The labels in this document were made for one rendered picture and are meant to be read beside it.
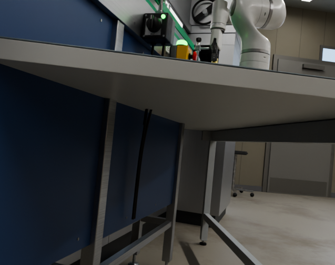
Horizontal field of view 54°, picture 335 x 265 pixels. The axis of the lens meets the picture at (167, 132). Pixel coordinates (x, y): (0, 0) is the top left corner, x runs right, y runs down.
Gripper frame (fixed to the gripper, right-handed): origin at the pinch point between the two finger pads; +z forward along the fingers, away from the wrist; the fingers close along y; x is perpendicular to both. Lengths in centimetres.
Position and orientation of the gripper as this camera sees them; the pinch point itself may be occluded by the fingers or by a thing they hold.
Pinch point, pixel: (214, 58)
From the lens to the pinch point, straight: 188.0
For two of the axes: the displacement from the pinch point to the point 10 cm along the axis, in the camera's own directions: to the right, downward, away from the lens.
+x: 9.4, 0.8, -3.3
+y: -3.2, -0.6, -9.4
